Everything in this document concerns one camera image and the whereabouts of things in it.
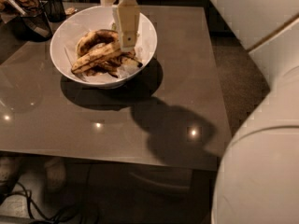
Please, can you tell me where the small banana at bottom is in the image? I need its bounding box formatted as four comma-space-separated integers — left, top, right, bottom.
121, 53, 143, 68

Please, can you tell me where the black mesh pen cup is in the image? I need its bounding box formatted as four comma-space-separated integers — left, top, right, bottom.
21, 7, 52, 42

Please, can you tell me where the black floor cable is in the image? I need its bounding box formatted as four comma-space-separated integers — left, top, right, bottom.
0, 180, 94, 224

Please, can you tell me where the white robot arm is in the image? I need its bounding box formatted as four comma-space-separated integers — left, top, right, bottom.
210, 0, 299, 224

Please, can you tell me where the long spotted top banana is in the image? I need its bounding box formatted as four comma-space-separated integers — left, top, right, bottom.
71, 41, 121, 74

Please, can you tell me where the curved brown banana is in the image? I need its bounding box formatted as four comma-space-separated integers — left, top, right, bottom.
77, 29, 118, 57

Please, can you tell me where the white ceramic bowl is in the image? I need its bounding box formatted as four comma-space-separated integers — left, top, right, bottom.
50, 6, 157, 89

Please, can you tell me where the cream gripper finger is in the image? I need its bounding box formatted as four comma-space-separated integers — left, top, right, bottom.
112, 0, 140, 52

